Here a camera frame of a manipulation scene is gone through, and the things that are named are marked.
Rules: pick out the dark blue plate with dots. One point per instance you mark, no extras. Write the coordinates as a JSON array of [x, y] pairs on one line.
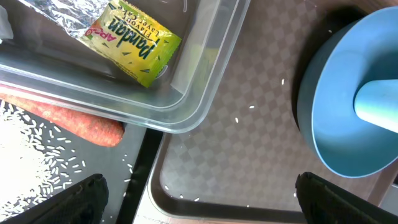
[[363, 51]]

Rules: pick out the silver foil wrapper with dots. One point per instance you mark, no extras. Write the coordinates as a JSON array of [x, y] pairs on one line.
[[117, 30]]

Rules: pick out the clear plastic waste bin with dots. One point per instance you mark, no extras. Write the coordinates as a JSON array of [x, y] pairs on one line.
[[43, 63]]

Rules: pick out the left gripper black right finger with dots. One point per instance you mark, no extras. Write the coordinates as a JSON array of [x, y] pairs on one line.
[[324, 202]]

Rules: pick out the grey plastic dishwasher rack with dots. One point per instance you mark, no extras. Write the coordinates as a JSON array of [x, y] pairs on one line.
[[390, 201]]

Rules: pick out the black waste tray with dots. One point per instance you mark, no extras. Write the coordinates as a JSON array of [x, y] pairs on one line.
[[125, 167]]

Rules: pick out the brown plastic serving tray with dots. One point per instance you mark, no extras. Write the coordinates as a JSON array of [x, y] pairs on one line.
[[248, 151]]

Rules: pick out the light blue plastic cup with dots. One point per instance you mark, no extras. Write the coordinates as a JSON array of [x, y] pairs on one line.
[[376, 103]]

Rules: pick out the pile of white rice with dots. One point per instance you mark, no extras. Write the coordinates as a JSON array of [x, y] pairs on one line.
[[37, 160]]

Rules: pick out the white napkin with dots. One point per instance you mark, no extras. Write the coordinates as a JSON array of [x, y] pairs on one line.
[[5, 27]]

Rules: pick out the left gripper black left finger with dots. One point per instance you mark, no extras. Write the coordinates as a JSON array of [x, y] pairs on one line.
[[82, 203]]

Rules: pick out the orange carrot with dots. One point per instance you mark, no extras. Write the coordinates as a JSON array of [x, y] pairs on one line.
[[95, 129]]

